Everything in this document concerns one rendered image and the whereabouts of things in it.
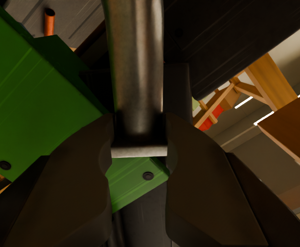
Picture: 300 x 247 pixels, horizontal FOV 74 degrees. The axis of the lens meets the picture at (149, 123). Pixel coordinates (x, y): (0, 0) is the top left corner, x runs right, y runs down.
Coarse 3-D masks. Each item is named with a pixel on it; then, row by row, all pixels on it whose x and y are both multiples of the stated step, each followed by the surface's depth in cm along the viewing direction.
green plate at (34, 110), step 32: (0, 32) 12; (0, 64) 13; (32, 64) 13; (64, 64) 17; (0, 96) 14; (32, 96) 14; (64, 96) 14; (0, 128) 15; (32, 128) 15; (64, 128) 15; (0, 160) 17; (32, 160) 17; (128, 160) 17; (128, 192) 19
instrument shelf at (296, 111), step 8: (288, 104) 62; (296, 104) 59; (280, 112) 62; (288, 112) 59; (296, 112) 56; (264, 120) 64; (272, 120) 61; (280, 120) 58; (288, 120) 55; (296, 120) 53; (264, 128) 60; (272, 128) 57; (280, 128) 54; (288, 128) 52; (296, 128) 50; (272, 136) 55; (280, 136) 52; (288, 136) 49; (296, 136) 48; (280, 144) 51; (288, 144) 47; (296, 144) 45; (288, 152) 48; (296, 152) 43; (296, 160) 46
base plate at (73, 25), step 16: (16, 0) 38; (32, 0) 41; (48, 0) 44; (64, 0) 48; (80, 0) 52; (96, 0) 57; (16, 16) 42; (32, 16) 45; (64, 16) 53; (80, 16) 58; (96, 16) 64; (32, 32) 49; (64, 32) 59; (80, 32) 66
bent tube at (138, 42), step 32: (128, 0) 8; (160, 0) 9; (128, 32) 9; (160, 32) 10; (128, 64) 10; (160, 64) 10; (128, 96) 11; (160, 96) 11; (128, 128) 11; (160, 128) 12
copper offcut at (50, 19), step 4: (48, 8) 46; (48, 12) 46; (52, 12) 46; (48, 16) 46; (52, 16) 46; (48, 20) 47; (52, 20) 47; (48, 24) 48; (52, 24) 48; (44, 28) 50; (48, 28) 49; (52, 28) 50; (44, 32) 52; (48, 32) 51; (52, 32) 51
